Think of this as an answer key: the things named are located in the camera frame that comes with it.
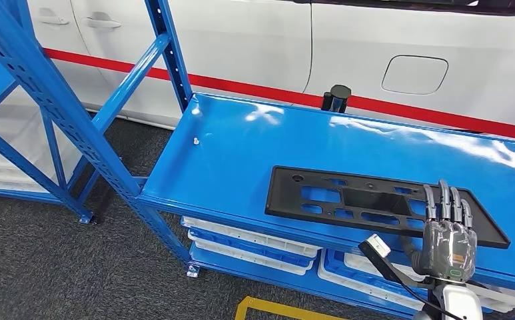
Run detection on black plastic plate part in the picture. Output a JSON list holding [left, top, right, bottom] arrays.
[[264, 165, 512, 249]]

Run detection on white car body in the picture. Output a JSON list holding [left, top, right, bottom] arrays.
[[25, 0, 515, 145]]

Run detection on red barrier belt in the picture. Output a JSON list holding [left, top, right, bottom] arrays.
[[0, 43, 515, 143]]

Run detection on yellow tape square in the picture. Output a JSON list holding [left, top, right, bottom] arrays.
[[235, 295, 350, 320]]

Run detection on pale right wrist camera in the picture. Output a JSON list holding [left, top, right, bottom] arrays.
[[357, 234, 432, 290]]

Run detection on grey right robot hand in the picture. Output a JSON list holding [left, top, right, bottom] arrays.
[[399, 179, 479, 283]]

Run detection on white plastic crate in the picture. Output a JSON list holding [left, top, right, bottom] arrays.
[[318, 273, 417, 315], [0, 86, 84, 160], [344, 252, 515, 312], [0, 141, 79, 194], [182, 216, 322, 259], [189, 234, 313, 276]]

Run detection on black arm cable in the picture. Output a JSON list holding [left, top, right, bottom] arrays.
[[396, 280, 463, 320]]

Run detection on black barrier post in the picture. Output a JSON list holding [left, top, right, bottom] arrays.
[[320, 85, 352, 115]]

